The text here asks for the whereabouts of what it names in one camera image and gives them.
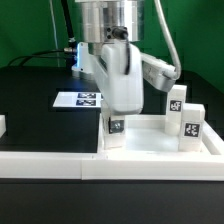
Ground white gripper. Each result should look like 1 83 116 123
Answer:
93 42 144 134

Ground white sheet with tags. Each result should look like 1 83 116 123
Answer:
53 92 102 108

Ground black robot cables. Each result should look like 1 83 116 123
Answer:
7 0 78 68

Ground white square table top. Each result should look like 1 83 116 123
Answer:
98 115 224 156

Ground white L-shaped obstacle fence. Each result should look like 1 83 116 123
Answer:
0 152 224 181

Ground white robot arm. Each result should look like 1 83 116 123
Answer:
73 0 144 134

